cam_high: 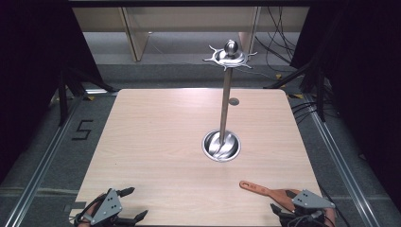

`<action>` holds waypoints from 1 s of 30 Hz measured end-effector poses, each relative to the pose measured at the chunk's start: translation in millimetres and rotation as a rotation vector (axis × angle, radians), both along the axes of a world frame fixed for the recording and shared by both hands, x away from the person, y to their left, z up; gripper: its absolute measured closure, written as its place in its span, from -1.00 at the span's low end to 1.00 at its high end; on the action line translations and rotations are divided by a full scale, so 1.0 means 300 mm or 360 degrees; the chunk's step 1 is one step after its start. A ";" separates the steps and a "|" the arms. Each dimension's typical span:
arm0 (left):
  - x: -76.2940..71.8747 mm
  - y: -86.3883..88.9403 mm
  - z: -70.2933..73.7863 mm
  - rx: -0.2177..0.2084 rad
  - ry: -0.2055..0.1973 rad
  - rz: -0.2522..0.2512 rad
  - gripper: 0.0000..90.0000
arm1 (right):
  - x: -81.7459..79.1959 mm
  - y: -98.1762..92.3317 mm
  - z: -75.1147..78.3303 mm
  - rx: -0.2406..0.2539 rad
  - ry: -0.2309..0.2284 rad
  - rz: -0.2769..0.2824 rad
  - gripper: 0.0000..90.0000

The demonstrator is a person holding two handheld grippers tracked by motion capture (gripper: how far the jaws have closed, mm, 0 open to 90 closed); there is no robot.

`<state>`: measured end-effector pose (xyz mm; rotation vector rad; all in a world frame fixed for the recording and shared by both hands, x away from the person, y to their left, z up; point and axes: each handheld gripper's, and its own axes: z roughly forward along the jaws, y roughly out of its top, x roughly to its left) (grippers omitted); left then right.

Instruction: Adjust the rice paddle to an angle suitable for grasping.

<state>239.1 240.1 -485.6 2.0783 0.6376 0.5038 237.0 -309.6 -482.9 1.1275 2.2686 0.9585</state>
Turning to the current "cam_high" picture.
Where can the person's left hand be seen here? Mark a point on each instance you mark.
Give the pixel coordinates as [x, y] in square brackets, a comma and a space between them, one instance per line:
[92, 208]

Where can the yellow black tape piece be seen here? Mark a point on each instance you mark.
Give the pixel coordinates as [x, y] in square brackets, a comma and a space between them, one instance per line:
[90, 98]
[278, 76]
[295, 96]

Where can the aluminium floor rail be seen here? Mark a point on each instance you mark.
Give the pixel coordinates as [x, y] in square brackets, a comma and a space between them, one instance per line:
[342, 167]
[41, 167]

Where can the person's right hand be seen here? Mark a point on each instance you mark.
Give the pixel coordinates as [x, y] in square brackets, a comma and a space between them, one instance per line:
[330, 219]

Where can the steel utensil rack stand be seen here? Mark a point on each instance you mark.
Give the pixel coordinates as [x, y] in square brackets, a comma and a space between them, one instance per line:
[225, 104]

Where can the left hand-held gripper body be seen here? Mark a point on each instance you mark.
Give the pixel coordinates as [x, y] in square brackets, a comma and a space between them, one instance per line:
[106, 206]

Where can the brown wooden spatula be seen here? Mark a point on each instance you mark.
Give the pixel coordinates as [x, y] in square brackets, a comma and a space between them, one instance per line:
[259, 188]

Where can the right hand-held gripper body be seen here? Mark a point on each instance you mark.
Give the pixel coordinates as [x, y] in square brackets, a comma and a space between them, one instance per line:
[310, 200]

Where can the dark curtain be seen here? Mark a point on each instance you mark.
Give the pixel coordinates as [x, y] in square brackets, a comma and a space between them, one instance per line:
[365, 94]
[28, 78]

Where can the black tripod stand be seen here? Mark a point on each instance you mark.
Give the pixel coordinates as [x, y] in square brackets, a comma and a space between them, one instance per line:
[63, 101]
[320, 94]

